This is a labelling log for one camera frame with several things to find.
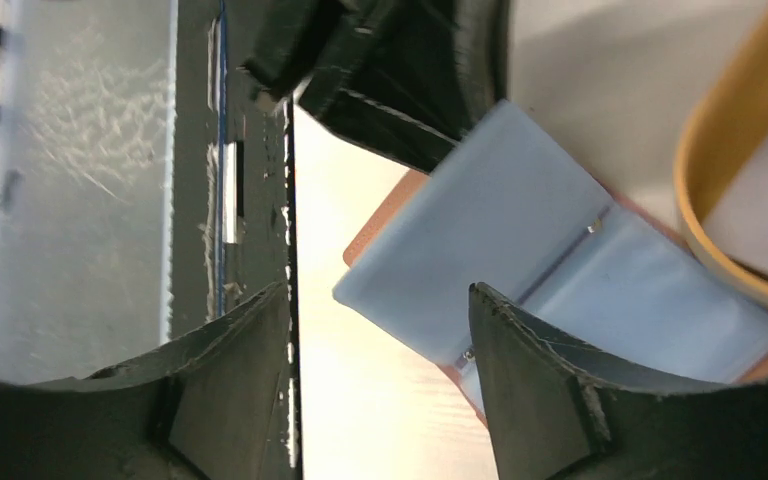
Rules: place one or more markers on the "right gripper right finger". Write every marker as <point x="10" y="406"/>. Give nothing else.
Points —
<point x="558" y="407"/>

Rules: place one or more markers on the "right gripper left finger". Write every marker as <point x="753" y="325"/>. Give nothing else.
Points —
<point x="159" y="417"/>

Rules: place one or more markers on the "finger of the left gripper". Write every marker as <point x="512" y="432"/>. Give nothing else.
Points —
<point x="408" y="80"/>
<point x="286" y="45"/>

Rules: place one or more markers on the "yellow oval tray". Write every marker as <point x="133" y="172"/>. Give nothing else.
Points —
<point x="723" y="132"/>

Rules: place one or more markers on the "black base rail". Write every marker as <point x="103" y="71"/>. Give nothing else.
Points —
<point x="233" y="228"/>

